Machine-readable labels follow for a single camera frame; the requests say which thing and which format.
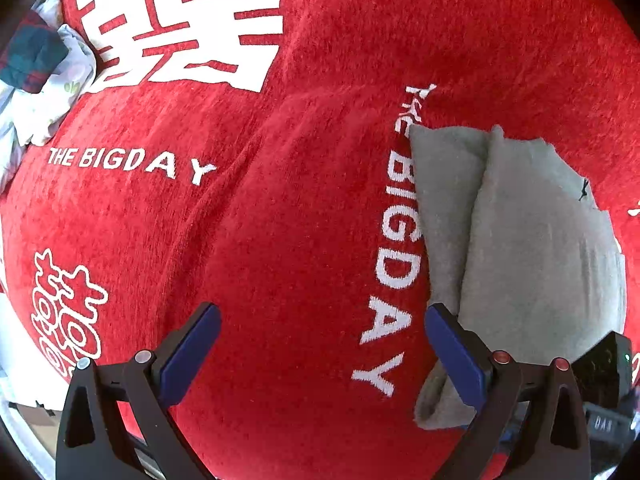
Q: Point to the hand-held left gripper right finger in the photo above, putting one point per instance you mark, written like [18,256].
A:
[457,357]

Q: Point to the red printed blanket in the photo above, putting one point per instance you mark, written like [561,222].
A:
[300,110]

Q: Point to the white floral cloth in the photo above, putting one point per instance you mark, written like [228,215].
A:
[55,90]

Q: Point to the grey towel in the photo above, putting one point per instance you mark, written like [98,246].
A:
[525,240]

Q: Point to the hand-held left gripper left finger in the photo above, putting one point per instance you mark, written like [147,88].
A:
[192,355]

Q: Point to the dark green plaid cloth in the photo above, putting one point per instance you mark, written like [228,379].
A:
[32,55]

